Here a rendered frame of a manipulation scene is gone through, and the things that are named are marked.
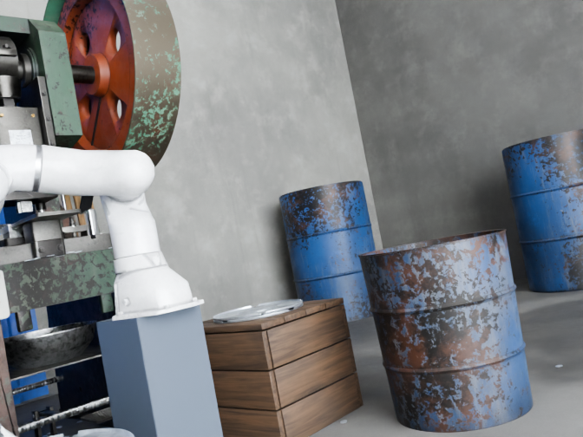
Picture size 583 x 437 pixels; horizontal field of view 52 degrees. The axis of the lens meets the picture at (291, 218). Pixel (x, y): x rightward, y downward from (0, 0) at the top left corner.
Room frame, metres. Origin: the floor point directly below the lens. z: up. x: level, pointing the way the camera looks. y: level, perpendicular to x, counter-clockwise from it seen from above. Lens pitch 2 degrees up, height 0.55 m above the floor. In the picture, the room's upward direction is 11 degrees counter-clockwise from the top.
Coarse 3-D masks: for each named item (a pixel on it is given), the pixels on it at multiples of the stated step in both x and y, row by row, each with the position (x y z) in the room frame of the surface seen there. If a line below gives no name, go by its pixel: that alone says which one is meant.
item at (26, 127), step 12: (0, 108) 1.92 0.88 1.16; (12, 108) 1.95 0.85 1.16; (24, 108) 1.98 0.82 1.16; (36, 108) 2.01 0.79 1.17; (0, 120) 1.92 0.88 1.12; (12, 120) 1.95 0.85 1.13; (24, 120) 1.97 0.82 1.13; (36, 120) 2.00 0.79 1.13; (0, 132) 1.92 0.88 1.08; (12, 132) 1.94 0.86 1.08; (24, 132) 1.97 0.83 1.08; (36, 132) 2.00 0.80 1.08; (12, 144) 1.94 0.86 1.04; (36, 144) 1.99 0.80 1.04
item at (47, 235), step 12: (36, 216) 1.76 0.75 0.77; (48, 216) 1.79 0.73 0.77; (60, 216) 1.85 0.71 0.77; (12, 228) 1.94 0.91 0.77; (24, 228) 1.90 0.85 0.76; (36, 228) 1.87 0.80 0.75; (48, 228) 1.89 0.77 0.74; (60, 228) 1.92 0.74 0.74; (36, 240) 1.86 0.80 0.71; (48, 240) 1.89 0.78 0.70; (60, 240) 1.91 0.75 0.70; (36, 252) 1.86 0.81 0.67; (48, 252) 1.88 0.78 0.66; (60, 252) 1.91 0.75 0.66
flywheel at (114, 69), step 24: (72, 0) 2.28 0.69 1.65; (96, 0) 2.21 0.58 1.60; (120, 0) 2.02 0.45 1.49; (72, 24) 2.36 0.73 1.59; (96, 24) 2.23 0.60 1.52; (120, 24) 2.11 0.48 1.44; (72, 48) 2.41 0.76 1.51; (96, 48) 2.26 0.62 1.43; (120, 48) 2.13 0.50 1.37; (96, 72) 2.21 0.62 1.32; (120, 72) 2.15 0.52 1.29; (96, 96) 2.28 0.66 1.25; (120, 96) 2.18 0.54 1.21; (120, 120) 2.20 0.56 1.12; (96, 144) 2.36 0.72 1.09; (120, 144) 2.15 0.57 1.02
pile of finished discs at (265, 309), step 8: (264, 304) 2.04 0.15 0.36; (272, 304) 1.92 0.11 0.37; (280, 304) 1.94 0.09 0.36; (288, 304) 1.89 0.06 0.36; (296, 304) 1.83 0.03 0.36; (224, 312) 1.98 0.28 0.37; (232, 312) 1.98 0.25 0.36; (240, 312) 1.87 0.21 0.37; (248, 312) 1.84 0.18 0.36; (256, 312) 1.83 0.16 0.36; (264, 312) 1.80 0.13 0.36; (272, 312) 1.77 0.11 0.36; (280, 312) 1.78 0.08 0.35; (216, 320) 1.83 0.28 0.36; (224, 320) 1.79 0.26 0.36; (232, 320) 1.77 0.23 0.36; (240, 320) 1.76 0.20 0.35; (248, 320) 1.76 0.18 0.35
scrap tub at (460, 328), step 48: (432, 240) 1.91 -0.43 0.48; (480, 240) 1.52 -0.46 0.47; (384, 288) 1.59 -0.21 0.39; (432, 288) 1.51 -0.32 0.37; (480, 288) 1.52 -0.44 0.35; (384, 336) 1.64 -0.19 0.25; (432, 336) 1.53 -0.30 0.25; (480, 336) 1.51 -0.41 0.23; (432, 384) 1.54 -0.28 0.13; (480, 384) 1.52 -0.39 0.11; (528, 384) 1.61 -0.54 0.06
